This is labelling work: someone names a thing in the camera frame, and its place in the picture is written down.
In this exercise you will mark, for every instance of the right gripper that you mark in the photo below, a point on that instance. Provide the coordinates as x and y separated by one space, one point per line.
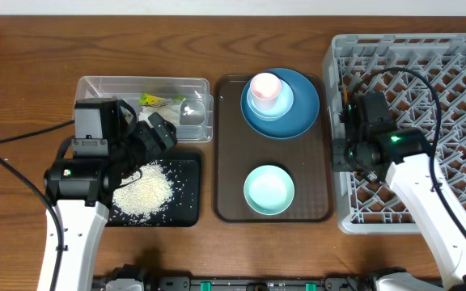
365 168

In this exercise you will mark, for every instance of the pink cup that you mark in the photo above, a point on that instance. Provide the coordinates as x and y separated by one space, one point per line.
265 88

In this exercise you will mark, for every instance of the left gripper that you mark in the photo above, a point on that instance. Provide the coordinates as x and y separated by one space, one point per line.
164 143

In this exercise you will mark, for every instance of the light blue bowl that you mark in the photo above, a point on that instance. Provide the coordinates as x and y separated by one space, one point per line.
283 104

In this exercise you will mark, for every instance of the wooden chopstick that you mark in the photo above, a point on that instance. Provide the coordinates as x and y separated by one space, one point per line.
345 96

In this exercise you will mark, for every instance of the white tissue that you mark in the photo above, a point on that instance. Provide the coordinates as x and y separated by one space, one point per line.
170 111

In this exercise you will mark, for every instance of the clear plastic waste bin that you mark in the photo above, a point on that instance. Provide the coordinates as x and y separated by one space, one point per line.
196 118

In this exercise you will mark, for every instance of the yellow green snack wrapper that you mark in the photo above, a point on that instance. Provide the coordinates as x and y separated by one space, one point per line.
148 100

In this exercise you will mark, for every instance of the brown serving tray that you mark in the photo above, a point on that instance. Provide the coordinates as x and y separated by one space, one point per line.
239 149

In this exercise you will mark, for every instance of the grey dishwasher rack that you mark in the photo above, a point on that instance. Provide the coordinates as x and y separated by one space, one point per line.
424 79

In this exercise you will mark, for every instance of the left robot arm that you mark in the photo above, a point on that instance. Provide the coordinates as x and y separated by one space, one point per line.
80 193

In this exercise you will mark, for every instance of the pile of white rice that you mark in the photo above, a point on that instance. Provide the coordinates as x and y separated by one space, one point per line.
144 192

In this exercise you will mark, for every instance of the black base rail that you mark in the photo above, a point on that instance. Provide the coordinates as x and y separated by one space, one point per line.
130 277

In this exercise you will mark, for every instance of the black plastic tray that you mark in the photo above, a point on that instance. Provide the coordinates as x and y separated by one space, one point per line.
186 202

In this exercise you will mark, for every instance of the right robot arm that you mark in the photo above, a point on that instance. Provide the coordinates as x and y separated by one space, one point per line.
406 162

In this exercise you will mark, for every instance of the dark blue plate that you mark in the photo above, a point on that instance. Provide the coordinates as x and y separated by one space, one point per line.
306 88

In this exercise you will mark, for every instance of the mint green bowl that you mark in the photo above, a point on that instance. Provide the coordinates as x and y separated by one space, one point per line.
269 190

